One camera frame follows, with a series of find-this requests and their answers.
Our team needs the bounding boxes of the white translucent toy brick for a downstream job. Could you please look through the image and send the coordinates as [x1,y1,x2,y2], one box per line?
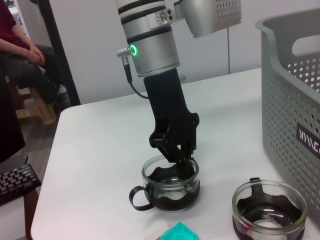
[147,223,171,240]

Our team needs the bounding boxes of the bystander hand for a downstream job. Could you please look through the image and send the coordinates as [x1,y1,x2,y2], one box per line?
[26,45,48,68]

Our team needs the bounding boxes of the seated person red shirt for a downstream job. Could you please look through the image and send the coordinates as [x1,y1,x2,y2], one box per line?
[0,0,67,106]

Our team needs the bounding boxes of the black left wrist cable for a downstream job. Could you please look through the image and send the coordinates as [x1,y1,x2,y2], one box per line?
[116,47,151,100]

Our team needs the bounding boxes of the thin grey wall cable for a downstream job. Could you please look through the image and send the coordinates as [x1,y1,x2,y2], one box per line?
[226,26,232,75]

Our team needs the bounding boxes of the teal square toy brick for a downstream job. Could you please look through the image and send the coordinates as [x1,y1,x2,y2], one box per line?
[159,221,200,240]

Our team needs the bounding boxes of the grey perforated storage bin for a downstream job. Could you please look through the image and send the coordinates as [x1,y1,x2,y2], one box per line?
[254,8,320,218]

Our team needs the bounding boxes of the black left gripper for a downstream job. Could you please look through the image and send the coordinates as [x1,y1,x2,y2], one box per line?
[143,68,200,166]

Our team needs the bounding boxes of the glass teacup black holder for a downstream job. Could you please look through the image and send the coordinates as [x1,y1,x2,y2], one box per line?
[231,177,308,240]
[129,154,201,213]

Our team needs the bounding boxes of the black computer keyboard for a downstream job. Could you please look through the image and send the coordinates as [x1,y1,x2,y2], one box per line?
[0,163,42,207]

